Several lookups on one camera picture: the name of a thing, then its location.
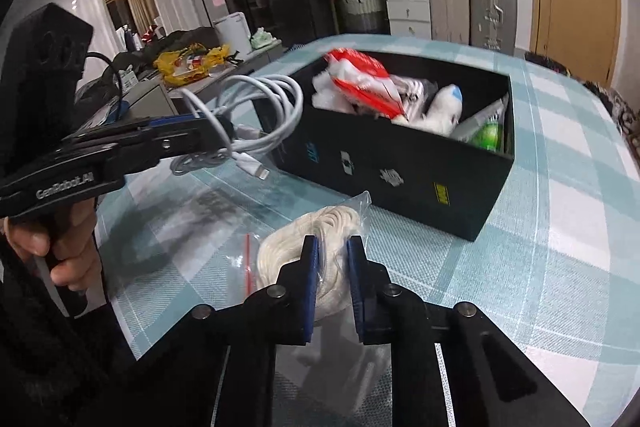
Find white foam wrap piece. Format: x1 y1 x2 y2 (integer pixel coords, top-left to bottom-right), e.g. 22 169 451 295
311 70 352 114

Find silver foil pouch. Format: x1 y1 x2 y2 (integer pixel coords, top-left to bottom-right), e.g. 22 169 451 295
450 95 509 143

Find adidas shoelace bag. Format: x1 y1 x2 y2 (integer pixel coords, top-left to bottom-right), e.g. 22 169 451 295
390 75 438 120

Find yellow snack bag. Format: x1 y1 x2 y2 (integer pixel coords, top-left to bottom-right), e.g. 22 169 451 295
153 43 231 88

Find green round object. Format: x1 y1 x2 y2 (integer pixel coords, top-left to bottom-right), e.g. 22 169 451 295
470 121 502 152

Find cream shoelaces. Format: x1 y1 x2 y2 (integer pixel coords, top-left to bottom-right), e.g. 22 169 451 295
255 191 371 322

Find pale green toy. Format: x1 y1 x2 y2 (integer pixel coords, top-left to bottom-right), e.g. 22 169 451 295
250 27 280 51

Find red white plastic bag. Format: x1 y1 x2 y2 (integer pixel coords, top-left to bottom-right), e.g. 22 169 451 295
324 48 405 119

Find white blue plush toy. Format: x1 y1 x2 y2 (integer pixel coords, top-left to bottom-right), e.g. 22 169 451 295
392 84 462 136

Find woven laundry basket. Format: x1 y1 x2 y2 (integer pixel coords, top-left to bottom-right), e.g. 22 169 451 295
341 0 384 34

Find clear zip bag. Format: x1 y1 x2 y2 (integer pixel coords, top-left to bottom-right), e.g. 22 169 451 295
214 233 260 307

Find silver suitcase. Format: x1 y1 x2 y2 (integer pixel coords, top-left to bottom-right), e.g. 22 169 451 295
470 0 518 55

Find grey side cabinet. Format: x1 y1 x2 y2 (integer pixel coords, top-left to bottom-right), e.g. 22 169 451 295
122 40 284 121

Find left hand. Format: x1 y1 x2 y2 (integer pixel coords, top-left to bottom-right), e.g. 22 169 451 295
2 199 102 291

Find grey cable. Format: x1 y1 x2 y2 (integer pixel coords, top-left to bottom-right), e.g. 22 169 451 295
169 74 305 182

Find black cardboard box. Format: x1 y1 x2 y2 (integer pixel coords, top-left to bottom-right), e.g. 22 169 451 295
269 52 515 242

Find white small appliance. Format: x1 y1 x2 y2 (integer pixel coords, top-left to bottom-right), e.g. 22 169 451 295
214 12 253 58

